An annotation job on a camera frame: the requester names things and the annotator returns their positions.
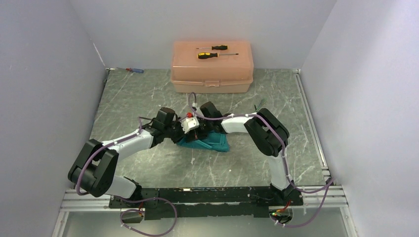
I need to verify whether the teal cloth napkin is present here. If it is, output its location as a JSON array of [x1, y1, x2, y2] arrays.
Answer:
[[176, 131, 230, 152]]

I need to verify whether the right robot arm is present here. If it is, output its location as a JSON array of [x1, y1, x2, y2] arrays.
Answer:
[[192, 102, 294, 205]]

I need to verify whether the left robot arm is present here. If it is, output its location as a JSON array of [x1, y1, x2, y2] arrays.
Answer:
[[68, 107, 185, 207]]

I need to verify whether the pink plastic toolbox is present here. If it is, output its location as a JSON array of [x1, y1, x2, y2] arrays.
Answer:
[[170, 40, 254, 93]]

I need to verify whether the large yellow-black screwdriver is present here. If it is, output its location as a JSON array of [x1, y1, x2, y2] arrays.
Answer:
[[197, 52, 239, 60]]

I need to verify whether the small yellow-black screwdriver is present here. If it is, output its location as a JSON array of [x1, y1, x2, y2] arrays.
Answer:
[[196, 45, 228, 51]]

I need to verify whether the red-blue screwdriver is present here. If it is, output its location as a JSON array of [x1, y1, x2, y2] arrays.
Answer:
[[118, 68, 144, 74]]

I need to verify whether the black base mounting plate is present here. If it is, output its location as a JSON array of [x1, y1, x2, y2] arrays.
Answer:
[[109, 186, 303, 220]]

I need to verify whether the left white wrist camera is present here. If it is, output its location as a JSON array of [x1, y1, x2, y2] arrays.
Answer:
[[180, 112, 200, 134]]

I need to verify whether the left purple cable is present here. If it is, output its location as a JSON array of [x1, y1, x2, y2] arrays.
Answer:
[[76, 117, 178, 237]]

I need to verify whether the purple cable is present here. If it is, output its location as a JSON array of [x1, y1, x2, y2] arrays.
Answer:
[[187, 92, 335, 229], [76, 117, 178, 237]]

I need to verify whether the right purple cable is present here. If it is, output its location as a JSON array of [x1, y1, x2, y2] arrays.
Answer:
[[187, 92, 335, 229]]

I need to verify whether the aluminium frame rail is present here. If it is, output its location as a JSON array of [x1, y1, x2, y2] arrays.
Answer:
[[52, 186, 358, 237]]

